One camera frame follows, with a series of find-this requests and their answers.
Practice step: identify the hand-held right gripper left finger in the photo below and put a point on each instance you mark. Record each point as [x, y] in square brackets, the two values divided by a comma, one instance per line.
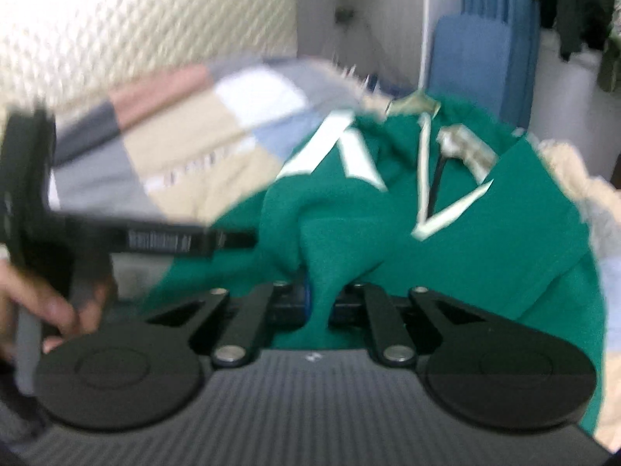
[303, 298]

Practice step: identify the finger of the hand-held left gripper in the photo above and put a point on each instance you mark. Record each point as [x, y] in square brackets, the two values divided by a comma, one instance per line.
[170, 240]

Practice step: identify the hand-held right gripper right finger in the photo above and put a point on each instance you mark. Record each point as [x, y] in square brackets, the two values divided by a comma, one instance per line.
[381, 313]

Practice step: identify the green hooded jacket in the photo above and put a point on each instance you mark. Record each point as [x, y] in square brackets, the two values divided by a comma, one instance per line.
[485, 262]

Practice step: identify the hanging dark clothes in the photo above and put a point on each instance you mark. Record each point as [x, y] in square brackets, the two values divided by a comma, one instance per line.
[577, 5]

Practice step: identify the person's left hand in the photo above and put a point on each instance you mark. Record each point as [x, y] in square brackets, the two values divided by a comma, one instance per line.
[34, 296]

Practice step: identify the patchwork blanket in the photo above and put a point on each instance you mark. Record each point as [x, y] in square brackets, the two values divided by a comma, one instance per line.
[194, 155]

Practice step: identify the cream quilted headboard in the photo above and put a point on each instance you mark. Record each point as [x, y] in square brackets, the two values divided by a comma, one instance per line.
[121, 24]

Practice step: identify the blue cushion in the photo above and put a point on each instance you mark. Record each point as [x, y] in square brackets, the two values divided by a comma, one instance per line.
[470, 63]

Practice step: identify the blue curtain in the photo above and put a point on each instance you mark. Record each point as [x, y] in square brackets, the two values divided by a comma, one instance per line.
[519, 34]

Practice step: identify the black wall charger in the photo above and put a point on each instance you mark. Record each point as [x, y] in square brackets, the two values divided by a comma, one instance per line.
[344, 13]

